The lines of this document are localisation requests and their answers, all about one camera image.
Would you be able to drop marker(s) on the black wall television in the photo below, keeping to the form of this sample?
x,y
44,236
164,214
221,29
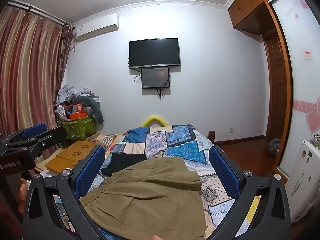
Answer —
x,y
154,52

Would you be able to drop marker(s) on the grey plush pillow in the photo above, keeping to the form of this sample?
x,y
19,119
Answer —
x,y
96,110

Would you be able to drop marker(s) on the small black wall monitor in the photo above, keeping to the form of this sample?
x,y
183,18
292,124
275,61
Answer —
x,y
155,78

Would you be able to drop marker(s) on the grey bag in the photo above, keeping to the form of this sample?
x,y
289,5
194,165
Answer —
x,y
274,147

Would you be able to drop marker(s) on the yellow plush cushion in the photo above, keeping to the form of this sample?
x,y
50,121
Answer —
x,y
153,120

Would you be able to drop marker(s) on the wooden overhead cabinet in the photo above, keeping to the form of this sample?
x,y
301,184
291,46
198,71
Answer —
x,y
250,7

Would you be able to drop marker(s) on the white wall outlet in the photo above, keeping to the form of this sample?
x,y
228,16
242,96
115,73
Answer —
x,y
231,130

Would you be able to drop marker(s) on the person's left hand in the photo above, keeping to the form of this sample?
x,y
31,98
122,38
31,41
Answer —
x,y
24,191

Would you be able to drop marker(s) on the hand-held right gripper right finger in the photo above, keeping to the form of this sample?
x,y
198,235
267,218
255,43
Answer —
x,y
222,171

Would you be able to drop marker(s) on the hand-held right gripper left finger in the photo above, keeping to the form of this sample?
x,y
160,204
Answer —
x,y
90,171

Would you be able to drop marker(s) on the striped beige cloth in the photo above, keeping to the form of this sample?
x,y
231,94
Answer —
x,y
106,138

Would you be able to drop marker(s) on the white air conditioner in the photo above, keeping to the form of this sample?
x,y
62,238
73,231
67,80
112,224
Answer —
x,y
96,27

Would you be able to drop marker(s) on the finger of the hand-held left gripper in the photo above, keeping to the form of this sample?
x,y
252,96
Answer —
x,y
33,131
53,136

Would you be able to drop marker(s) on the blue patchwork quilt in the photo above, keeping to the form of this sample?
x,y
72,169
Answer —
x,y
180,142

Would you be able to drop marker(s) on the white appliance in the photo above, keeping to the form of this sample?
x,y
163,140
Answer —
x,y
303,180

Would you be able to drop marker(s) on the orange box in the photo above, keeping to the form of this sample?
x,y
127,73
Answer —
x,y
78,116

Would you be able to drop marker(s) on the wooden bed post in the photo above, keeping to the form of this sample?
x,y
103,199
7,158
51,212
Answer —
x,y
212,137

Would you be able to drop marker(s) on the curtain rod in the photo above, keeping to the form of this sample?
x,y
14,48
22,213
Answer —
x,y
37,12

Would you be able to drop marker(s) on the green fabric storage bag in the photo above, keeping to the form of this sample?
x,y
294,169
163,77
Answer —
x,y
80,130

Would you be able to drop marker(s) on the wooden lap desk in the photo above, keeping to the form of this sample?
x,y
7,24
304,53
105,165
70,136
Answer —
x,y
72,155

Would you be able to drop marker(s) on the pile of crumpled clothes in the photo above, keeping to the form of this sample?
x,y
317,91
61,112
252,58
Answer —
x,y
70,93

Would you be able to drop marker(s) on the yellow blanket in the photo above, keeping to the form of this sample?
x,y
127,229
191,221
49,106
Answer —
x,y
253,210

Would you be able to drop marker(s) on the striped pink curtain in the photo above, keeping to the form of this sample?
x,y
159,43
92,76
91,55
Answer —
x,y
30,67

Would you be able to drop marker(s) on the frosted wardrobe sliding door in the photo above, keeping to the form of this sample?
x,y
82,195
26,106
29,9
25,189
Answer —
x,y
300,92

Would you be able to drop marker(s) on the khaki pants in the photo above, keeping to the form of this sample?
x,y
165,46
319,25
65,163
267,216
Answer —
x,y
145,195

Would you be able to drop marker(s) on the black garment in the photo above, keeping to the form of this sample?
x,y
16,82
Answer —
x,y
122,162

